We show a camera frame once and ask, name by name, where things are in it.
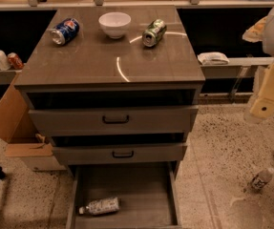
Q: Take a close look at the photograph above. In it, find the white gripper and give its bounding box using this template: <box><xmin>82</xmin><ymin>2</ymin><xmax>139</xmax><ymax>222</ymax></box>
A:
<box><xmin>242</xmin><ymin>16</ymin><xmax>274</xmax><ymax>118</ymax></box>

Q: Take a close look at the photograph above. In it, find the clear plastic water bottle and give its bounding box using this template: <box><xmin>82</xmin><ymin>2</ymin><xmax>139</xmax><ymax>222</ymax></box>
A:
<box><xmin>78</xmin><ymin>197</ymin><xmax>119</xmax><ymax>216</ymax></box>

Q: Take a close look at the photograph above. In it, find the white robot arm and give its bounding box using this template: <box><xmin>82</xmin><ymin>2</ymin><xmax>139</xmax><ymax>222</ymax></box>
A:
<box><xmin>242</xmin><ymin>7</ymin><xmax>274</xmax><ymax>123</ymax></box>

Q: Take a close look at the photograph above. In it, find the top grey drawer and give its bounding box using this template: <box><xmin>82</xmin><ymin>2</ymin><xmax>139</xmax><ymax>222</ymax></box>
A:
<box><xmin>29</xmin><ymin>106</ymin><xmax>198</xmax><ymax>136</ymax></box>

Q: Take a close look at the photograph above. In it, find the grey drawer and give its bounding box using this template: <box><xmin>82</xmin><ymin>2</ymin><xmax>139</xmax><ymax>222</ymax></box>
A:
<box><xmin>53</xmin><ymin>143</ymin><xmax>187</xmax><ymax>165</ymax></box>
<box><xmin>66</xmin><ymin>162</ymin><xmax>182</xmax><ymax>229</ymax></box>
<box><xmin>29</xmin><ymin>106</ymin><xmax>198</xmax><ymax>136</ymax></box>

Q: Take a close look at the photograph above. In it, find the plastic bottle on floor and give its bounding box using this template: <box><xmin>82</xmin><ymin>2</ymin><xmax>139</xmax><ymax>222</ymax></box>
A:
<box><xmin>250</xmin><ymin>167</ymin><xmax>274</xmax><ymax>191</ymax></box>

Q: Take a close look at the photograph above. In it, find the middle grey drawer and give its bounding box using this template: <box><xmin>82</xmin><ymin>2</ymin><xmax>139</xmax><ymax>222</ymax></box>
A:
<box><xmin>53</xmin><ymin>143</ymin><xmax>187</xmax><ymax>165</ymax></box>

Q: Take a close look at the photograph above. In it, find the grey drawer cabinet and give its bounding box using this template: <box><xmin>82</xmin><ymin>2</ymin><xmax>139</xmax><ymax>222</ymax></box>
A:
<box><xmin>14</xmin><ymin>5</ymin><xmax>206</xmax><ymax>229</ymax></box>

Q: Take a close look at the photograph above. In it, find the bottom grey drawer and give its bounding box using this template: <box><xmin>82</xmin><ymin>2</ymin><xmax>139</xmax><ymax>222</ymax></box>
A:
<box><xmin>66</xmin><ymin>162</ymin><xmax>182</xmax><ymax>229</ymax></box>

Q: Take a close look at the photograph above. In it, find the folded white cloth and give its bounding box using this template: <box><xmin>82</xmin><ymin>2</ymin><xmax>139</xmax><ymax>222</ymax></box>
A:
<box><xmin>198</xmin><ymin>52</ymin><xmax>229</xmax><ymax>65</ymax></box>

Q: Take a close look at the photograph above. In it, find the green soda can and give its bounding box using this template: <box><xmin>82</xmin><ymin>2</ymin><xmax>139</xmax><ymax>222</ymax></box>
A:
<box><xmin>142</xmin><ymin>19</ymin><xmax>167</xmax><ymax>47</ymax></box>

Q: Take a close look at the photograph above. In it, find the white ceramic bowl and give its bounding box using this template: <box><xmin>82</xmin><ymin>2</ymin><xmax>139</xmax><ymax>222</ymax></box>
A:
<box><xmin>98</xmin><ymin>12</ymin><xmax>131</xmax><ymax>39</ymax></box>

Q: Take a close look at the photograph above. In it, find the blue Pepsi can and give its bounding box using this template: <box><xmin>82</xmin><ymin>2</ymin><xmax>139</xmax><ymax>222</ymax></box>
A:
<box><xmin>50</xmin><ymin>18</ymin><xmax>79</xmax><ymax>45</ymax></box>

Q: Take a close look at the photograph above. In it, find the red soda can right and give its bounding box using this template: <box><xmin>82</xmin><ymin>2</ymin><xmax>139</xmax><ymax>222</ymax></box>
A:
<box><xmin>8</xmin><ymin>52</ymin><xmax>24</xmax><ymax>70</ymax></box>

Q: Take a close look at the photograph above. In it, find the brown cardboard box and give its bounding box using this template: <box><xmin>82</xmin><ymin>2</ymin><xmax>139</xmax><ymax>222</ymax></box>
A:
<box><xmin>0</xmin><ymin>73</ymin><xmax>66</xmax><ymax>172</ymax></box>

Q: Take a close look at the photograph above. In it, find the grey shelf rail right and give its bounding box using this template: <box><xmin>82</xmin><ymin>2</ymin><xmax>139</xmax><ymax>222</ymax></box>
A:
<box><xmin>200</xmin><ymin>57</ymin><xmax>273</xmax><ymax>79</ymax></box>

